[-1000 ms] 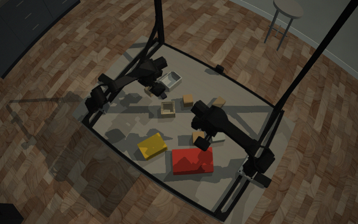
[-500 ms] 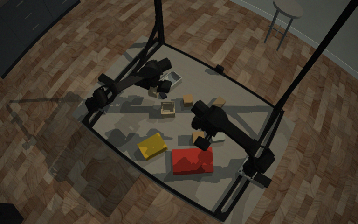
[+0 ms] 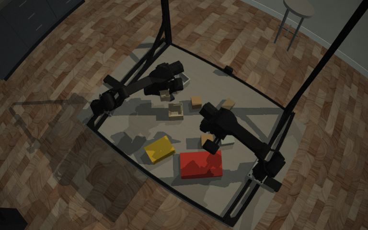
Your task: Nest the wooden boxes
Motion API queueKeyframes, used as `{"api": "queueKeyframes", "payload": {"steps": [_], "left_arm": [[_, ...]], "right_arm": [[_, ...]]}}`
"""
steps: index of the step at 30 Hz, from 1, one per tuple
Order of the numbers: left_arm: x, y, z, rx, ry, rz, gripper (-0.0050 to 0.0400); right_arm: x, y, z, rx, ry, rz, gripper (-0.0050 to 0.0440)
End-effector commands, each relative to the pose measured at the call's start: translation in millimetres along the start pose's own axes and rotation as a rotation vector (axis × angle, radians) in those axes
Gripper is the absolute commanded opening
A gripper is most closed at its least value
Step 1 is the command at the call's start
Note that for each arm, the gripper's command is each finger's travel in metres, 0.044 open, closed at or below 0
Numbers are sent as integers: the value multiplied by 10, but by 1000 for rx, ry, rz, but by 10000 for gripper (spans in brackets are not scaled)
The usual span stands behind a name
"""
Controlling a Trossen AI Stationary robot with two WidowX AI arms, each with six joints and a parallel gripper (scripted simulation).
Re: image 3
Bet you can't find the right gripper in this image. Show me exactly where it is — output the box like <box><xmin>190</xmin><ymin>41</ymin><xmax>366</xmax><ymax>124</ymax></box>
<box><xmin>144</xmin><ymin>78</ymin><xmax>184</xmax><ymax>96</ymax></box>

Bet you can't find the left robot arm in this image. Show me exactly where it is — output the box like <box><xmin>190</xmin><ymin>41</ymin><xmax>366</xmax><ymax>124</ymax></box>
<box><xmin>199</xmin><ymin>102</ymin><xmax>286</xmax><ymax>182</ymax></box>

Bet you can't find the red flat rectangular block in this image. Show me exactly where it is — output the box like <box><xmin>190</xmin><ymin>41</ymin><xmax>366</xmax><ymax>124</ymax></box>
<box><xmin>180</xmin><ymin>150</ymin><xmax>223</xmax><ymax>179</ymax></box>

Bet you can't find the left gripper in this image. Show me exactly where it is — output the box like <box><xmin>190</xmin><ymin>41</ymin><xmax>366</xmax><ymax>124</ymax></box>
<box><xmin>203</xmin><ymin>129</ymin><xmax>226</xmax><ymax>155</ymax></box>

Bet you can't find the yellow rectangular block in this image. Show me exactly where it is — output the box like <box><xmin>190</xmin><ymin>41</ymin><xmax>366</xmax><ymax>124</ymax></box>
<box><xmin>144</xmin><ymin>136</ymin><xmax>175</xmax><ymax>164</ymax></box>

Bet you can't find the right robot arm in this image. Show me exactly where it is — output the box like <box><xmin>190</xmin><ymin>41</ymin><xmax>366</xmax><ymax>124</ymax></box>
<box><xmin>90</xmin><ymin>60</ymin><xmax>184</xmax><ymax>117</ymax></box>

